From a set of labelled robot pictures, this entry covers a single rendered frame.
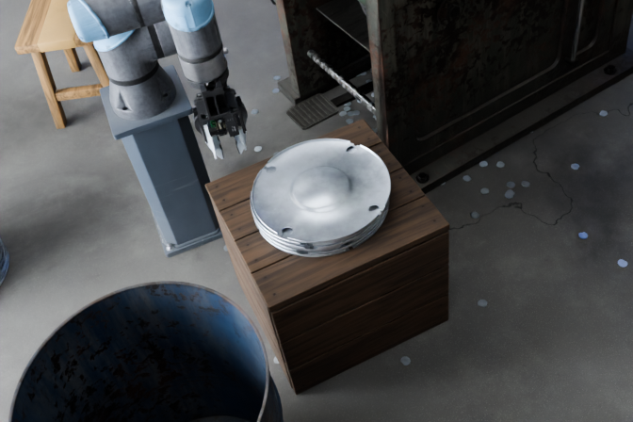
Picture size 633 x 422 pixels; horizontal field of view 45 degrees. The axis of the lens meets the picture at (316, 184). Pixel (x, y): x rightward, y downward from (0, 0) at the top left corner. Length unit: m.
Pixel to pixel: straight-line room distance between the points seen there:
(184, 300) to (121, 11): 0.52
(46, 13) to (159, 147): 0.82
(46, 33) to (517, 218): 1.44
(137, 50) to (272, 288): 0.59
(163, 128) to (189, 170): 0.15
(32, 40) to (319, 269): 1.25
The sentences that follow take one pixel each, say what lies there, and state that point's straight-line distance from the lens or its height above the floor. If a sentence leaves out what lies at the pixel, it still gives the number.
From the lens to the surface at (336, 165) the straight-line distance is 1.61.
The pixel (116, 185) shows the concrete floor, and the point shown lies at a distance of 2.30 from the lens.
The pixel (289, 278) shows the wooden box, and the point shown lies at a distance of 1.49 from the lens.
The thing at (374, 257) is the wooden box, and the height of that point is 0.35.
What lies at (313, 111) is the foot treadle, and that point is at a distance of 2.10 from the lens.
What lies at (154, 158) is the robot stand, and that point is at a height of 0.34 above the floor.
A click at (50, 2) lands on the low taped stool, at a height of 0.33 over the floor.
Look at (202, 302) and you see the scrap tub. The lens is 1.39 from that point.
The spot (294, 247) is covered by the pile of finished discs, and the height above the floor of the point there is 0.38.
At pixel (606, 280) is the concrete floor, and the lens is 1.93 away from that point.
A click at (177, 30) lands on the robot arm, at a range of 1.22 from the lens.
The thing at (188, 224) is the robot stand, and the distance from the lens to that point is 2.00.
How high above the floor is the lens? 1.54
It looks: 46 degrees down
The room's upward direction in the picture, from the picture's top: 10 degrees counter-clockwise
